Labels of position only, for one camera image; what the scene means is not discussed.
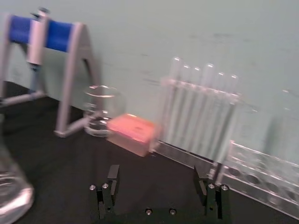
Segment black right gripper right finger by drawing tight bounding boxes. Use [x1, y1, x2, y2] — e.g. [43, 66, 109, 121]
[193, 165, 230, 220]

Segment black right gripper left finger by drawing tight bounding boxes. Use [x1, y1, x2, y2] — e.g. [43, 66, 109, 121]
[89, 164, 121, 220]

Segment pink plastic box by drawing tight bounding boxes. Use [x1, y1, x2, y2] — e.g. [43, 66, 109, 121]
[106, 113, 162, 157]

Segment clear plastic test tube rack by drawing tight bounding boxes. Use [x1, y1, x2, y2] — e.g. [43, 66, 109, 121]
[153, 76, 243, 185]

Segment black table cloth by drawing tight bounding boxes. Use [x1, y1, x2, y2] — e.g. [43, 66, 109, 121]
[0, 80, 299, 224]

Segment clear plastic rack with holes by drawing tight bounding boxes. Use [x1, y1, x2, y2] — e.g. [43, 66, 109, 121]
[214, 140, 299, 219]

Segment clear glass beaker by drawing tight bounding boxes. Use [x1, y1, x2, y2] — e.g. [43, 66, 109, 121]
[83, 85, 127, 137]

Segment large clear glass flask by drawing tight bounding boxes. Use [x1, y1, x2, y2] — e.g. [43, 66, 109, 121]
[0, 114, 35, 217]

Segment clear glass test tube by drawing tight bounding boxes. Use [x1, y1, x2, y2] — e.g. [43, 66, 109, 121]
[192, 67, 202, 147]
[228, 74, 239, 161]
[182, 65, 192, 143]
[215, 72, 226, 157]
[171, 57, 183, 140]
[202, 63, 216, 152]

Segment grey stand with blue pads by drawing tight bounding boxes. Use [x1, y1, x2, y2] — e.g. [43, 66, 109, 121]
[0, 13, 99, 138]

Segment silver grey pipette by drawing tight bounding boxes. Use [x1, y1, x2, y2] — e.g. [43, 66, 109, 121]
[26, 8, 50, 94]

